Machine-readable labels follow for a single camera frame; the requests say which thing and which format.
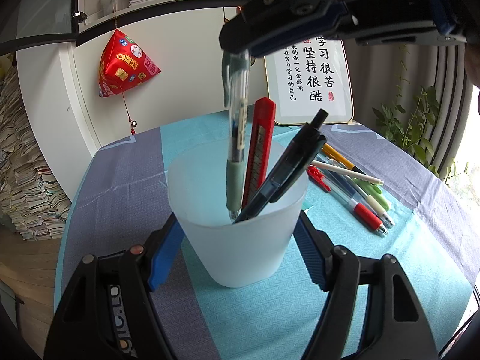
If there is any grey-grip clear gel pen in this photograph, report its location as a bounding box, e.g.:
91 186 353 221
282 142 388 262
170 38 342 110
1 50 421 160
222 50 251 221

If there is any red clear ballpoint pen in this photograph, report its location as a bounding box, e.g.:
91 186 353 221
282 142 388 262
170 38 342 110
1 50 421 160
307 166 388 236

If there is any translucent white plastic cup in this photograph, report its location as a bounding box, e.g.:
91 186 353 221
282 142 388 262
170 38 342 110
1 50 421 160
167 140 308 288

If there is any blue clear gel pen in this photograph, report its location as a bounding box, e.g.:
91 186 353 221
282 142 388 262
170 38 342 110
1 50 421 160
324 169 395 228

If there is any white slim pen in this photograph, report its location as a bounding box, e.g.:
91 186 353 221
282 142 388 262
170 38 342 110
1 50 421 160
311 160 384 185

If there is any framed calligraphy sign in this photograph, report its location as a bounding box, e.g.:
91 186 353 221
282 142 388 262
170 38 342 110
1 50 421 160
265 36 354 125

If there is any green pen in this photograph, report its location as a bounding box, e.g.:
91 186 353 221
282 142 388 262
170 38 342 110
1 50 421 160
348 177 391 211

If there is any orange black pen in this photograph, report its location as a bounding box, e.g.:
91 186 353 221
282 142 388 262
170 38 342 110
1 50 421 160
322 143 364 174

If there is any black dark-blue ballpoint pen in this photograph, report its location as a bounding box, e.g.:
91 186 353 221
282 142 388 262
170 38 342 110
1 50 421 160
234 109 329 224

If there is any red utility knife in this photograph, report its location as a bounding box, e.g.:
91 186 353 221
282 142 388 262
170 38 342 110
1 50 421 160
241 97 276 209

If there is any green potted plant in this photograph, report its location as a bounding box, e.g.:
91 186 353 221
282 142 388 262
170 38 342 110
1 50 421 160
373 44 473 185

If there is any red pyramid hanging ornament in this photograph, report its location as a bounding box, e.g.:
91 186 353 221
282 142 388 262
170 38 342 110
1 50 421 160
97 29 161 98

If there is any white cabinet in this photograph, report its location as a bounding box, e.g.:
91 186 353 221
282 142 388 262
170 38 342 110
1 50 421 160
16 7 236 197

